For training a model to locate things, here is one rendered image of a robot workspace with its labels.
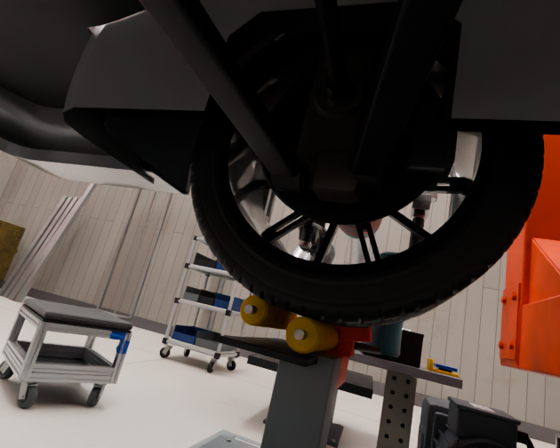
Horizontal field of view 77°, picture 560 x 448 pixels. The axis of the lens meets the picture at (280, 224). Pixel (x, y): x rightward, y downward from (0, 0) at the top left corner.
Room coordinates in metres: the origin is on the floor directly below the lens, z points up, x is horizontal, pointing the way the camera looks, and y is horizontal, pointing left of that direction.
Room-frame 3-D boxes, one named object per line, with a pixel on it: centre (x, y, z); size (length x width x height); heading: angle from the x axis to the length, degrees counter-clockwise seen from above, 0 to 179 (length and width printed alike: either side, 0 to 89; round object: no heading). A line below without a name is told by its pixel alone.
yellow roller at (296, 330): (0.71, -0.12, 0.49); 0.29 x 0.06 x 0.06; 160
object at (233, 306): (3.06, 0.39, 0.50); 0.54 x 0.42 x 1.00; 70
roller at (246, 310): (0.82, -0.03, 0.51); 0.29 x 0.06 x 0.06; 160
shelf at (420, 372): (1.35, -0.53, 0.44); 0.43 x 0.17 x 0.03; 70
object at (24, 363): (1.64, 0.77, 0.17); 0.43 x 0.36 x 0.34; 43
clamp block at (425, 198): (1.00, -0.41, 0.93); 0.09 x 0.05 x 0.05; 160
